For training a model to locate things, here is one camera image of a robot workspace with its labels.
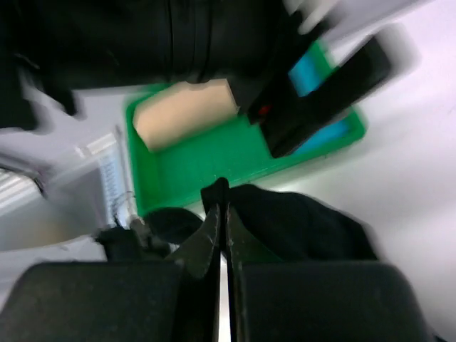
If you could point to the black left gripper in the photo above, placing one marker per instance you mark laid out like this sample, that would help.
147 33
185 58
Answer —
287 120

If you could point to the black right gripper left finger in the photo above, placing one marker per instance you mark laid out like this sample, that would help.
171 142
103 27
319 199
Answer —
197 309

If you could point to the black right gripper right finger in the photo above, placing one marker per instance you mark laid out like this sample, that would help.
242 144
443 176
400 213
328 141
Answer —
241 248

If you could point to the black t shirt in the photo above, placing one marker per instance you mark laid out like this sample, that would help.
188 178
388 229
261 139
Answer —
293 226

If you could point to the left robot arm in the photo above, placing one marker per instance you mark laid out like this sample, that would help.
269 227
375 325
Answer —
219 57

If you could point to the rolled blue t shirt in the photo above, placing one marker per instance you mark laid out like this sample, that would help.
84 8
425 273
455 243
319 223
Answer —
306 79

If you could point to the green plastic tray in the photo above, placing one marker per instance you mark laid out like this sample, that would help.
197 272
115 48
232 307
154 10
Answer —
174 176

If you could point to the rolled beige t shirt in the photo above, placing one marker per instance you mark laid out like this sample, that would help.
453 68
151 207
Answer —
182 110

